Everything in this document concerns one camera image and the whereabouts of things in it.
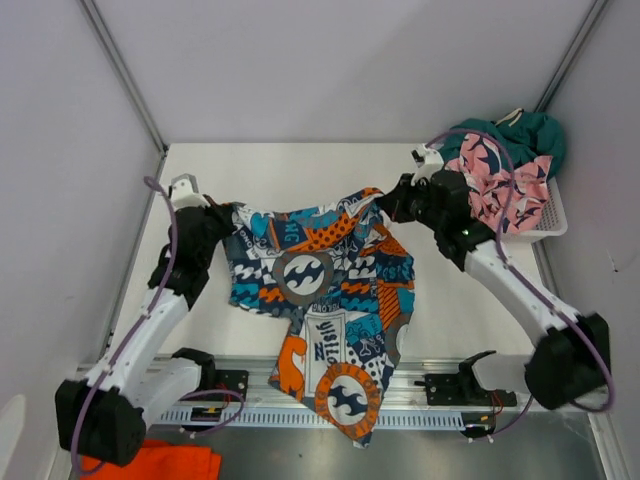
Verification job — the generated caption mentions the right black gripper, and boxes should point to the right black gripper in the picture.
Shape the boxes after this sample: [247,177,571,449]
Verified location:
[378,173,445,231]

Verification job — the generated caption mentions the patterned orange blue shorts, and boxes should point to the patterned orange blue shorts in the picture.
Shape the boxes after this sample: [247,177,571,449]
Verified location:
[223,187,415,448]

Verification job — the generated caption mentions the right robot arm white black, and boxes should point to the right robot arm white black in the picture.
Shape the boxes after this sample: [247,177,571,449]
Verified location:
[377,169,615,413]

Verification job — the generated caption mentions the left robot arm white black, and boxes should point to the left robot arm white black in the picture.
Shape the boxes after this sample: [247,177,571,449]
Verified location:
[55,203,234,466]

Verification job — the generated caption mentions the pink patterned shorts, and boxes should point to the pink patterned shorts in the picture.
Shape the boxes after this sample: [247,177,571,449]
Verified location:
[445,133,551,234]

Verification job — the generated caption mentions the teal green shorts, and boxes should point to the teal green shorts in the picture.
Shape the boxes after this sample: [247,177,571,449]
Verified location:
[438,108,567,179]

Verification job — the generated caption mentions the folded orange shorts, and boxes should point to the folded orange shorts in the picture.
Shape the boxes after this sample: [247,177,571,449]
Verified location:
[81,440,222,480]

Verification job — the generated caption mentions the white plastic basket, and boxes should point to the white plastic basket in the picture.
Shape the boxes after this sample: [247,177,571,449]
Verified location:
[503,179,568,244]

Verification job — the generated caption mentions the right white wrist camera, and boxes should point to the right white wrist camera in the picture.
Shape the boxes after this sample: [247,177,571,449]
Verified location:
[411,144,444,185]

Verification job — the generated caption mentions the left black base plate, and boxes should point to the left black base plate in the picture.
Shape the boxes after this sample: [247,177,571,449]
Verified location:
[182,369,249,403]

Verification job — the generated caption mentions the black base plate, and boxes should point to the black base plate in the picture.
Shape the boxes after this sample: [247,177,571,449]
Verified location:
[413,373,517,407]
[182,369,249,403]

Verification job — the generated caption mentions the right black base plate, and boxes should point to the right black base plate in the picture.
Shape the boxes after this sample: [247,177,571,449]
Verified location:
[413,373,517,407]

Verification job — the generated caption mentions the aluminium mounting rail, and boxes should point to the aluminium mounting rail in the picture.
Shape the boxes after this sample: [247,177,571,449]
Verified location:
[74,356,614,411]

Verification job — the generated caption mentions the white slotted cable duct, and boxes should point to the white slotted cable duct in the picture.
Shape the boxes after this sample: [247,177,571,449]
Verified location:
[156,406,465,431]

